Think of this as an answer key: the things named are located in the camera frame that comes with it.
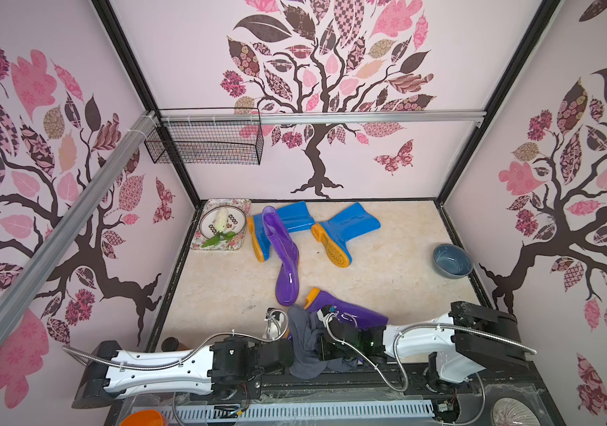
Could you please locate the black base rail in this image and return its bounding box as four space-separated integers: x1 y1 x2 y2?
105 365 565 425

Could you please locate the aluminium rail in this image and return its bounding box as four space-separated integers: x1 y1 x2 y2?
0 111 157 347
161 110 486 125

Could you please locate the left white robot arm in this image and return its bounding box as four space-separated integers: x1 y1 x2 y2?
69 337 295 409

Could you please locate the blue boot on right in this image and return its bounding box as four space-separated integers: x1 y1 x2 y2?
311 202 381 268

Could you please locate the white slotted cable duct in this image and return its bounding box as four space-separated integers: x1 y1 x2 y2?
156 399 434 425

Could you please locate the grey cloth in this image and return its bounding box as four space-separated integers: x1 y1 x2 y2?
288 305 358 380

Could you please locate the orange round object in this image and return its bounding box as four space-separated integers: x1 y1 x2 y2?
121 409 169 426

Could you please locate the purple boot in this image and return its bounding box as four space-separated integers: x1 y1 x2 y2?
302 286 390 368
262 206 300 306

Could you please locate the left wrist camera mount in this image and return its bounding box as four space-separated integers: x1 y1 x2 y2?
264 308 289 341

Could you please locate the floral square tray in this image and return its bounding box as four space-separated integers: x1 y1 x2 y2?
191 199 251 251

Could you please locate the left aluminium rail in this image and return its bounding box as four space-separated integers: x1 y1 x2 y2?
0 111 157 347

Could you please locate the white patterned plate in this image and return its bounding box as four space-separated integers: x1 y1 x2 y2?
199 205 247 240

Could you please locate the grey-blue bowl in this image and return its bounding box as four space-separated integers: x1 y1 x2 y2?
432 244 473 279

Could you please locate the brown cylinder bottle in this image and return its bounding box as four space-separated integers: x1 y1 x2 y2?
161 337 188 353

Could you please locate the blue boot on left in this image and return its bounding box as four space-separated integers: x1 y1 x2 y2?
247 202 315 263

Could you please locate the back aluminium rail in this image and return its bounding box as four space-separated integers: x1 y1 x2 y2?
161 110 486 125

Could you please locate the round wire fan guard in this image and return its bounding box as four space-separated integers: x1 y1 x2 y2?
491 398 541 426

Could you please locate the blue boot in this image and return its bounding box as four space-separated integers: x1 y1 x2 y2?
311 202 381 268
247 202 315 263

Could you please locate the black wire basket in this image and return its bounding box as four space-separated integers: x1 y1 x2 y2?
145 106 264 165

